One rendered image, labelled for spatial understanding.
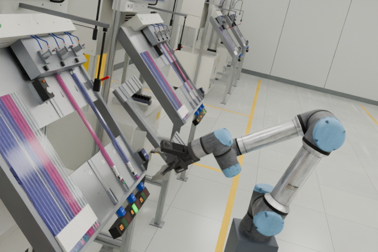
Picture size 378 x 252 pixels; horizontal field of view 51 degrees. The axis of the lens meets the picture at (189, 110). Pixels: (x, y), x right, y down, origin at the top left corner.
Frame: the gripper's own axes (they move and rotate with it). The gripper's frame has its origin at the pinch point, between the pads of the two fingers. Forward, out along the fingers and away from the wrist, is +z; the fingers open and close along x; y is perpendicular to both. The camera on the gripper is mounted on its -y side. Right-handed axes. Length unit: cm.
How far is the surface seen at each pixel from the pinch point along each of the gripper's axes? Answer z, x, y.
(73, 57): 6, 29, -44
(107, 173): 9.9, -8.0, -14.2
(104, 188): 9.5, -15.5, -15.6
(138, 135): 13.5, 31.3, 11.2
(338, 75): -129, 527, 556
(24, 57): 9, 11, -62
